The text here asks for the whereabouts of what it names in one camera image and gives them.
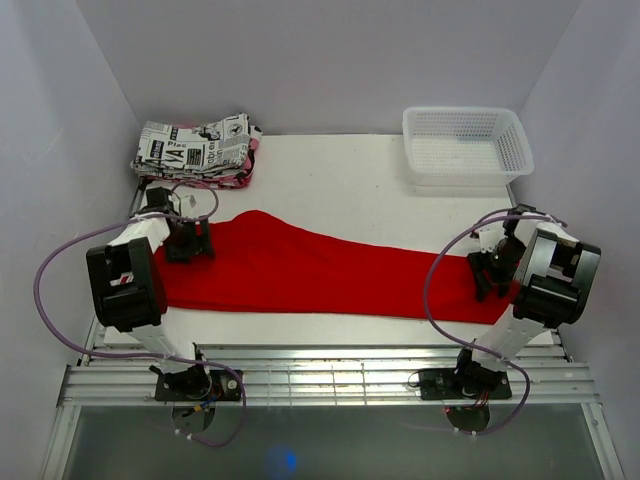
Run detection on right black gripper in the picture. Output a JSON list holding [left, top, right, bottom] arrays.
[[465, 236, 526, 302]]

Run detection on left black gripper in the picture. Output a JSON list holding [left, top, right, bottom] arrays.
[[162, 216, 213, 265]]

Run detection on red trousers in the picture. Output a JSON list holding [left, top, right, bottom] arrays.
[[155, 210, 509, 325]]

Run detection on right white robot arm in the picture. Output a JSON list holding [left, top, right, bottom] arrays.
[[451, 204, 601, 398]]

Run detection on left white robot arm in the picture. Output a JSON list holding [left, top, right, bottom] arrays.
[[86, 187, 214, 400]]

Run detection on newspaper print folded trousers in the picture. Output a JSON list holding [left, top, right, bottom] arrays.
[[129, 112, 253, 180]]

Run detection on white plastic basket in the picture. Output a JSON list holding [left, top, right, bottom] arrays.
[[402, 106, 534, 188]]

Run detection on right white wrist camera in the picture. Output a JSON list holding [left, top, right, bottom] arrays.
[[476, 227, 503, 253]]

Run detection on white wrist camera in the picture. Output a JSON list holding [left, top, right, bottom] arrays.
[[172, 193, 197, 218], [476, 227, 503, 253]]

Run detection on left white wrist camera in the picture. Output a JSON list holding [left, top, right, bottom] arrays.
[[172, 193, 197, 218]]

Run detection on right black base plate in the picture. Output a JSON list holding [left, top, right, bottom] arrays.
[[418, 368, 512, 400]]

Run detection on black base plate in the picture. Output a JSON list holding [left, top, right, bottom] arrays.
[[418, 368, 512, 400], [152, 369, 242, 403]]

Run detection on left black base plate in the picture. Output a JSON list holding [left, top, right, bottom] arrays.
[[152, 369, 242, 403]]

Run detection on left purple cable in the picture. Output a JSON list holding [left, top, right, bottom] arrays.
[[32, 182, 247, 449]]

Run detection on aluminium frame rail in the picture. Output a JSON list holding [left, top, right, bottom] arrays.
[[57, 184, 601, 409]]

